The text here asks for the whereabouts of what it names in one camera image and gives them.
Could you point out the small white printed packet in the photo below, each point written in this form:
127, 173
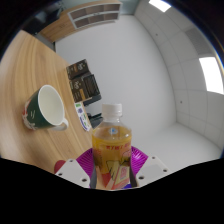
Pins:
83, 116

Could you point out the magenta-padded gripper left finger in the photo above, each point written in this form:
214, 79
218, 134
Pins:
74, 172

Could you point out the flat round red coaster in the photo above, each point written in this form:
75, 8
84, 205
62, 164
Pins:
59, 166

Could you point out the white wall shelf unit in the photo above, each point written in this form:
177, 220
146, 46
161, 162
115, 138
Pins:
95, 14

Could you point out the yellow drink bottle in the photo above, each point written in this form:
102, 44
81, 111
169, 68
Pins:
111, 146

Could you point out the green mug, white inside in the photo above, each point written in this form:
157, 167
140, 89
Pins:
45, 108

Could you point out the rectangular ceiling light panel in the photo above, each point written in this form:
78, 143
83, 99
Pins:
212, 75
160, 4

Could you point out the black printed box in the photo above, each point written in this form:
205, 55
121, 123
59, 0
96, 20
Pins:
78, 68
85, 87

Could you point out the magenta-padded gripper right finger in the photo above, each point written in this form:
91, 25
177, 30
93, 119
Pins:
150, 170

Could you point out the grey ceiling air vent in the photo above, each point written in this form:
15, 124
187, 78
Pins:
199, 40

